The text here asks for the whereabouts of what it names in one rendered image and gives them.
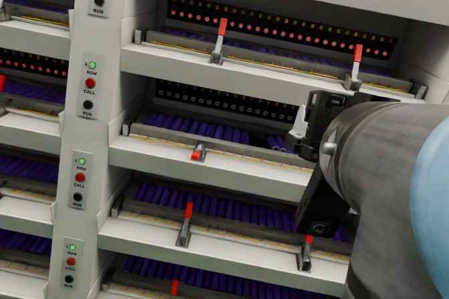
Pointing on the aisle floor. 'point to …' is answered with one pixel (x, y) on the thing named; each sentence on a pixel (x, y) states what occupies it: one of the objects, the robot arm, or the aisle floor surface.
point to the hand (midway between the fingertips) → (307, 141)
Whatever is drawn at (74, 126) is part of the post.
